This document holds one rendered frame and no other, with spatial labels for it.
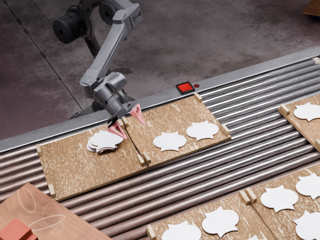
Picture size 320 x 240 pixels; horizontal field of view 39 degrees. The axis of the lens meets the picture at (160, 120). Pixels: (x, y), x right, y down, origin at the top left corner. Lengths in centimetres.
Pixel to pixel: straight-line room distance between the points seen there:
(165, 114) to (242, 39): 251
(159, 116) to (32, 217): 80
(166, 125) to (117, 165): 33
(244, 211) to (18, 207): 85
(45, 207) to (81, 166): 33
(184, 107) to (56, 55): 255
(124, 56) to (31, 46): 101
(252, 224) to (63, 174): 81
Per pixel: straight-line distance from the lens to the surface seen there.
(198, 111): 218
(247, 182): 189
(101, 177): 191
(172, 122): 212
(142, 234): 174
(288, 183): 189
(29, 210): 174
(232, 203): 179
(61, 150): 208
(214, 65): 416
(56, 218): 169
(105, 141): 201
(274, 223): 175
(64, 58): 449
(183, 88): 234
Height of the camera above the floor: 233
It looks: 41 degrees down
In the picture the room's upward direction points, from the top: 5 degrees counter-clockwise
